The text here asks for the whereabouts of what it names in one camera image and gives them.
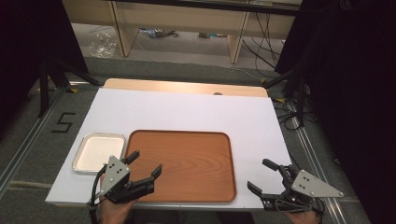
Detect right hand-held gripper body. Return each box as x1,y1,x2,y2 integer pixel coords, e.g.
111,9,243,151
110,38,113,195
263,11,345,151
270,163,345,216

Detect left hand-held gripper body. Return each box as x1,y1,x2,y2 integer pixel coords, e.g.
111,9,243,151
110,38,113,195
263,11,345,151
98,154,148,205

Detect person's right hand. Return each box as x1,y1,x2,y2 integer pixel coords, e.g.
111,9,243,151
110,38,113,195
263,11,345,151
284,209,320,224

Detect person's left hand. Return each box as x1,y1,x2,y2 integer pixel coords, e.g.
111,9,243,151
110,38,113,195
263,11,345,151
98,175,138,224

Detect brown wooden tray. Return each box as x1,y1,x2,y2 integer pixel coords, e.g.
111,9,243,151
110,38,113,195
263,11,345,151
124,129,237,203

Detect small white square dish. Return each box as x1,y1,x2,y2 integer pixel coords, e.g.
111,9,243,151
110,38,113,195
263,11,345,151
72,132,127,175

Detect white board sheet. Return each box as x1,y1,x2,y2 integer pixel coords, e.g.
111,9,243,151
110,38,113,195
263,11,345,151
45,88,292,210

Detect black metal stand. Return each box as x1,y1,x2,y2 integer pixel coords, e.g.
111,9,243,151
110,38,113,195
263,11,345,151
262,66,308,128
36,58,103,119

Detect black curtain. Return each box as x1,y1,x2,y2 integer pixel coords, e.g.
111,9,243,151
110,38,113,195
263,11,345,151
274,0,396,224
0,0,91,139

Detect clear plastic bag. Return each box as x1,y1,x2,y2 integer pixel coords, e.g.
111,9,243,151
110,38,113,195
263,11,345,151
88,30,119,59

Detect bluish crumpled wrapper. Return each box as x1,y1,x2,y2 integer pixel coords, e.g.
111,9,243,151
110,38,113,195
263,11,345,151
137,27,180,39

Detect light wooden desk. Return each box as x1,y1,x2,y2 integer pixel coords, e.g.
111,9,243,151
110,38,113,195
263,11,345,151
62,0,303,65

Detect metal floor rail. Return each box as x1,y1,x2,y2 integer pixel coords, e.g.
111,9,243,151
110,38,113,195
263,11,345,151
0,89,69,198
285,102,347,224

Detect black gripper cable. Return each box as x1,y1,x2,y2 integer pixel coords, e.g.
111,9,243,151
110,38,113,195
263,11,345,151
88,164,108,224
309,199,328,224

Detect black floor cables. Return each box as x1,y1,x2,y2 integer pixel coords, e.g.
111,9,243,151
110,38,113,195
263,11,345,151
274,96,314,133

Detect bundle of black cables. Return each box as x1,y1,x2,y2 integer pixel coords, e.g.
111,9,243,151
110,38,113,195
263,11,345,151
242,11,283,72

